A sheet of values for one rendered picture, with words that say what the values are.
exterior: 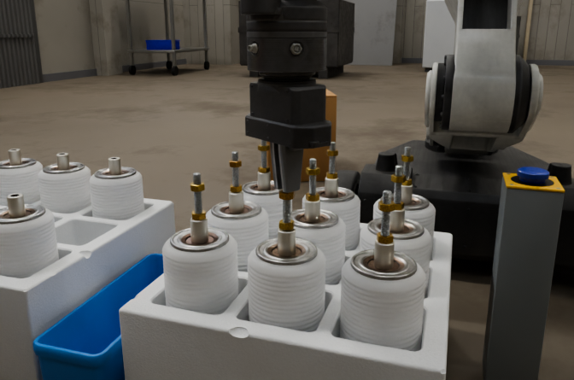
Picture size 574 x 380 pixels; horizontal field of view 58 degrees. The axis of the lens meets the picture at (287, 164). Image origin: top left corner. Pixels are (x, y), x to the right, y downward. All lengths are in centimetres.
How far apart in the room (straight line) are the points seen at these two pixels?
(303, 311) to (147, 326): 19
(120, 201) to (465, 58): 68
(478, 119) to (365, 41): 724
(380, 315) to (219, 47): 774
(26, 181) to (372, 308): 77
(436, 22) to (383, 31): 152
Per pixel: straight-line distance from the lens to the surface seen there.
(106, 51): 645
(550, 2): 892
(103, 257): 90
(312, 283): 62
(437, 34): 685
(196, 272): 65
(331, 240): 71
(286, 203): 61
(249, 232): 75
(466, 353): 95
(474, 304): 110
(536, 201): 75
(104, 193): 100
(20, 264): 84
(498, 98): 98
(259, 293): 63
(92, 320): 87
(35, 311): 81
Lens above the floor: 51
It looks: 15 degrees down
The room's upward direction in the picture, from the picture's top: straight up
